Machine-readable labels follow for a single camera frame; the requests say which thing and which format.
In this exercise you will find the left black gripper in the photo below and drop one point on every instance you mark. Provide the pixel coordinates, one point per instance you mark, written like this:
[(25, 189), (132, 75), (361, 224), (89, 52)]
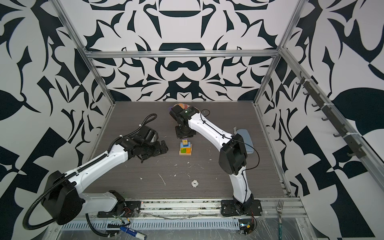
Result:
[(158, 149)]

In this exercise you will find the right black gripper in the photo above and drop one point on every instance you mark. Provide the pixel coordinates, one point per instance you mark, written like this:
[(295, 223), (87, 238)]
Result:
[(179, 135)]

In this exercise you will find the light blue wood block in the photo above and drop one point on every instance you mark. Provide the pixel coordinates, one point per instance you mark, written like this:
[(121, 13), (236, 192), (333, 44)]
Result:
[(186, 147)]

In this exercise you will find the natural wood plank block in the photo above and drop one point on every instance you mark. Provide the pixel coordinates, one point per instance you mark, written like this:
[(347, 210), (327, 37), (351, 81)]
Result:
[(185, 154)]

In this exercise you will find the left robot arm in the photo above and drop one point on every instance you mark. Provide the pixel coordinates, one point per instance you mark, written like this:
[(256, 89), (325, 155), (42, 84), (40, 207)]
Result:
[(64, 197)]

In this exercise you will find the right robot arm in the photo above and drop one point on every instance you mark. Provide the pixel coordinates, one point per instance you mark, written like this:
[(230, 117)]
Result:
[(232, 149)]

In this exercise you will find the orange plush fish toy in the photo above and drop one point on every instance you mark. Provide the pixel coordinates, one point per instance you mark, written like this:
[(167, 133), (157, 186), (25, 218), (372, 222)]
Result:
[(183, 106)]

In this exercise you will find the white gear shaped piece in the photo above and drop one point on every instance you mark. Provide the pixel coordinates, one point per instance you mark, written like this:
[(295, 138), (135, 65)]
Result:
[(195, 183)]

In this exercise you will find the grey blue pouch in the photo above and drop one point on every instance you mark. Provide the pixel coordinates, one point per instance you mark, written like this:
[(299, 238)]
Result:
[(246, 139)]

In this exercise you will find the blue white marker pen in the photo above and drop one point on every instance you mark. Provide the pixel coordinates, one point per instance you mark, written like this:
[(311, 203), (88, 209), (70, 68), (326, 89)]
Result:
[(133, 233)]

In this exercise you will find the small green circuit board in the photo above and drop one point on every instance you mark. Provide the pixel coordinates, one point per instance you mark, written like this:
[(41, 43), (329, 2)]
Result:
[(246, 226)]

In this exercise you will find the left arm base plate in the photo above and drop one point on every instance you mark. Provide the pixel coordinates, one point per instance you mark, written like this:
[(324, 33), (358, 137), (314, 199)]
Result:
[(124, 210)]

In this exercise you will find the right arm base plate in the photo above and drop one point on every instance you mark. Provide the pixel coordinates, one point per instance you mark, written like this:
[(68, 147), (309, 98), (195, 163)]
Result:
[(230, 208)]

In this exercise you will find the silver fork green handle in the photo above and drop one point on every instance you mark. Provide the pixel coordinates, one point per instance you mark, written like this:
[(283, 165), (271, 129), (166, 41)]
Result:
[(279, 208)]

